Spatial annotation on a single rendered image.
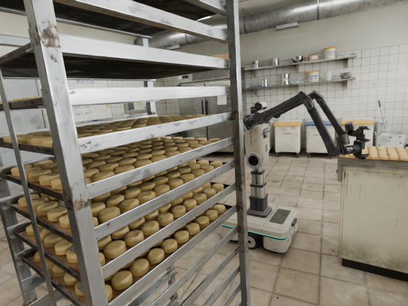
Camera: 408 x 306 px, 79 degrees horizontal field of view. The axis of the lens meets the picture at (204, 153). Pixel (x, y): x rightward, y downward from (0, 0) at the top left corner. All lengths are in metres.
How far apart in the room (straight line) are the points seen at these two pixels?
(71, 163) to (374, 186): 1.94
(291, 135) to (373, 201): 3.65
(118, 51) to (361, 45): 5.84
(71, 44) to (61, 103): 0.12
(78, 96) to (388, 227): 2.09
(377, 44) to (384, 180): 4.43
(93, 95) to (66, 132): 0.10
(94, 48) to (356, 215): 2.02
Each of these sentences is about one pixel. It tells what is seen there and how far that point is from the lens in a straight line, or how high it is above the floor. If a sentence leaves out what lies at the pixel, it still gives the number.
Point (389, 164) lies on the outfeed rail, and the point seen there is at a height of 0.87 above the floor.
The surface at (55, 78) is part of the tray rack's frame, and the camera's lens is 0.47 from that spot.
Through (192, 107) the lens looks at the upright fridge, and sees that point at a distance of 5.95.
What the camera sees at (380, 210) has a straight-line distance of 2.18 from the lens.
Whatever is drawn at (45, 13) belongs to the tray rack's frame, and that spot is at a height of 1.53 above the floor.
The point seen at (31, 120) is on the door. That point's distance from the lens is 4.88.
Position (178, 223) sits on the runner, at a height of 1.05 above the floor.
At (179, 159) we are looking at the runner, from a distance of 0.69.
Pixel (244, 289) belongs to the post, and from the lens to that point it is 1.21.
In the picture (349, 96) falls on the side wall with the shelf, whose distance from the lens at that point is 6.16.
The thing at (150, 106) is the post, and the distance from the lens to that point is 1.19.
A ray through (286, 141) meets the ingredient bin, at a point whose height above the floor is 0.36.
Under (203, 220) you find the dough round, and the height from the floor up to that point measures 0.97.
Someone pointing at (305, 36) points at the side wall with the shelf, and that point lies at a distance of 6.27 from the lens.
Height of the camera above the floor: 1.39
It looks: 12 degrees down
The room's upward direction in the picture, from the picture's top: 4 degrees counter-clockwise
